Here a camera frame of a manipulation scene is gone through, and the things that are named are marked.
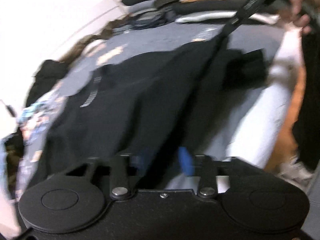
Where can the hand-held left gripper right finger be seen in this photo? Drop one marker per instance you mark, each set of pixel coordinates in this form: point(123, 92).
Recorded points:
point(186, 161)

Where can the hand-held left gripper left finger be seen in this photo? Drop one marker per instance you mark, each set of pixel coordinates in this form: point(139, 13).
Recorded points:
point(120, 175)

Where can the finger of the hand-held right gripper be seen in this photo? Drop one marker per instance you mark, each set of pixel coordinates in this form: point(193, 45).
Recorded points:
point(240, 15)

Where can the black sweatshirt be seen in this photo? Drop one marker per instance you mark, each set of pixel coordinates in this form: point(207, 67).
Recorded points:
point(150, 100)

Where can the stack of folded clothes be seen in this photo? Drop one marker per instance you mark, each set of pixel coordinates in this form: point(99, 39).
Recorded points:
point(147, 20)

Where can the person's right hand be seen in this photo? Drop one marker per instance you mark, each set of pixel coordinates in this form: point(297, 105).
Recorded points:
point(296, 5)

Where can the black folded garment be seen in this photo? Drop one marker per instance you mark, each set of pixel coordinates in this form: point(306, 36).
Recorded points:
point(205, 6)

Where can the grey printed bed quilt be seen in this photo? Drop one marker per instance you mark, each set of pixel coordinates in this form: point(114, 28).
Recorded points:
point(175, 35)

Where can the pastel patterned garments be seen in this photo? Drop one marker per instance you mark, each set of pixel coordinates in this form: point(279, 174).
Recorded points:
point(32, 120)

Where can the person's trouser leg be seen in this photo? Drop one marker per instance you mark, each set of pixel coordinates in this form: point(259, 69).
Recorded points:
point(310, 92)

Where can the person's slipper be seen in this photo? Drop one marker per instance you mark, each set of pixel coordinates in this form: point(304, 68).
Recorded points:
point(295, 170)

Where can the black puffer jacket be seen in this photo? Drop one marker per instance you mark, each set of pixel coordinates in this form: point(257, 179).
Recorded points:
point(47, 77)

